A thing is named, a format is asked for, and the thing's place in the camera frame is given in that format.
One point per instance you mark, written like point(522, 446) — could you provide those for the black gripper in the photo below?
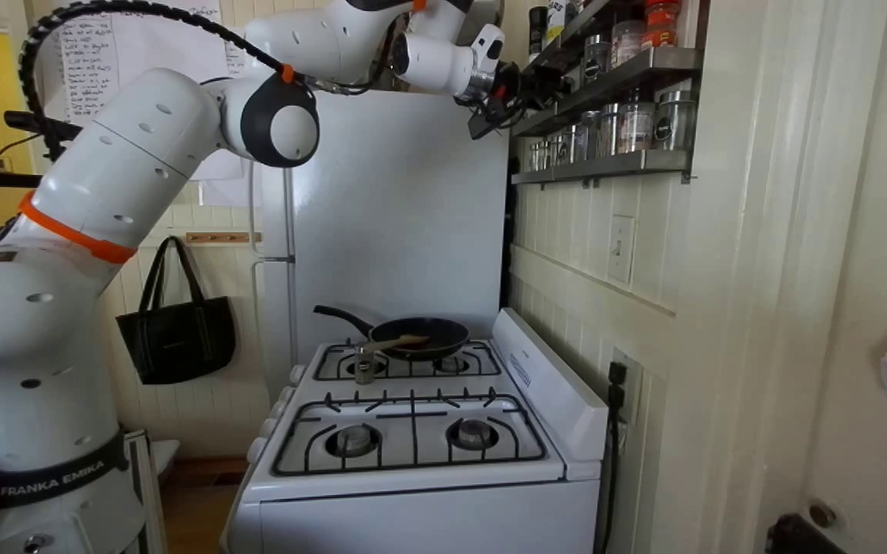
point(513, 84)

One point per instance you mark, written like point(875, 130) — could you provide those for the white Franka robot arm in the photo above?
point(124, 144)

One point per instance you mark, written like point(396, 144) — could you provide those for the black stove grate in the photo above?
point(415, 434)
point(418, 376)

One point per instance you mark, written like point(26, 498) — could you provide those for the white gas stove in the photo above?
point(415, 509)

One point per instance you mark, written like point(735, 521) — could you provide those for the dark spice bottle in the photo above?
point(538, 29)

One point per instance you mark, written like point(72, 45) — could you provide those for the red spice container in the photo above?
point(663, 19)

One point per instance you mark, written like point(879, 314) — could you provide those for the white refrigerator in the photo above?
point(415, 225)

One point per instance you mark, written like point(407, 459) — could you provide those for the black frying pan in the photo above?
point(423, 333)

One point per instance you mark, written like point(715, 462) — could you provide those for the tan food piece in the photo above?
point(410, 340)

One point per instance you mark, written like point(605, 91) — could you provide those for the black tote bag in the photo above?
point(176, 343)

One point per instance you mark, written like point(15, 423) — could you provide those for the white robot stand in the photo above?
point(148, 495)

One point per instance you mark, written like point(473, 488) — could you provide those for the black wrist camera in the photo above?
point(494, 118)

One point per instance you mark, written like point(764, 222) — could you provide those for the metal wall spice rack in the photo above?
point(609, 164)

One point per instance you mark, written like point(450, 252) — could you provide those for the white switch plate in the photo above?
point(620, 246)

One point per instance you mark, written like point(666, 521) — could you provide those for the wooden hook rail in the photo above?
point(224, 237)

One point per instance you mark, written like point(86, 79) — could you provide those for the handwritten white wall paper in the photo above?
point(92, 52)

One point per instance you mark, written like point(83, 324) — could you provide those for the black camera on stand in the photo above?
point(39, 125)

